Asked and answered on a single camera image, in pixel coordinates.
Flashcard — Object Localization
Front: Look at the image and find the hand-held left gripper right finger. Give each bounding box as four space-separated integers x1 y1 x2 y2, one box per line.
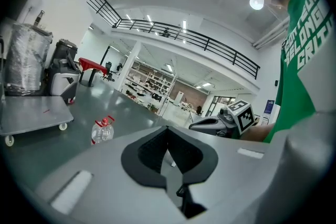
167 125 274 224

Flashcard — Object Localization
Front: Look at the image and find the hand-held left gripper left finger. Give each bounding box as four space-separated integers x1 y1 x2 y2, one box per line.
34 125 182 224

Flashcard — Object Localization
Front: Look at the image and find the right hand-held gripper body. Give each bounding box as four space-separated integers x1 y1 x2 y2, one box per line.
218 99 256 137

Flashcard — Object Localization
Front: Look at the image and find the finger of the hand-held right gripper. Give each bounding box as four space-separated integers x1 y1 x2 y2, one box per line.
188 121 229 137
195 116 223 125

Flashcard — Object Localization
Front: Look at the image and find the clear water jug red handle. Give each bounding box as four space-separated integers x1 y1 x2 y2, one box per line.
90 115 116 145

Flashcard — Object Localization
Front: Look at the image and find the grey platform trolley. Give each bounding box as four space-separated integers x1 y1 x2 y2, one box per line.
0 39 75 147

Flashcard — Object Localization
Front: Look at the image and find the person's right forearm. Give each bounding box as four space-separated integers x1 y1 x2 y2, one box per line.
241 123 276 143

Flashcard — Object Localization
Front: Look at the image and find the person's green printed t-shirt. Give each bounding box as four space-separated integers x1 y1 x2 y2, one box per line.
264 0 331 144

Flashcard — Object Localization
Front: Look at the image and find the white shelving rack with goods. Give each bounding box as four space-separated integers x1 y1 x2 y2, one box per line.
124 61 179 116

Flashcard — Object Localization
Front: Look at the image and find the black metal railing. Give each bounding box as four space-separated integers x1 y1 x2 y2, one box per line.
78 0 260 79

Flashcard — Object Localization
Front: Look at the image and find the grey cleaning machine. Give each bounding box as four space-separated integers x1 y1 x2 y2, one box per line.
46 38 81 105

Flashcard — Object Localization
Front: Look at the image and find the round ceiling lamp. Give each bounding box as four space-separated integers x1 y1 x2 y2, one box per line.
249 0 265 10

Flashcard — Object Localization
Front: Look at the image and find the plastic-wrapped bundle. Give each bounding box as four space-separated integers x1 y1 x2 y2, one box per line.
4 22 53 97

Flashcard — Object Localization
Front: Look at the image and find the blue wall poster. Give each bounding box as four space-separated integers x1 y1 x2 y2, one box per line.
264 99 275 115

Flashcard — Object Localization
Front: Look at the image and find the red covered pedestal table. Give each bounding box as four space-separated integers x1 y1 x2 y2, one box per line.
78 57 108 87

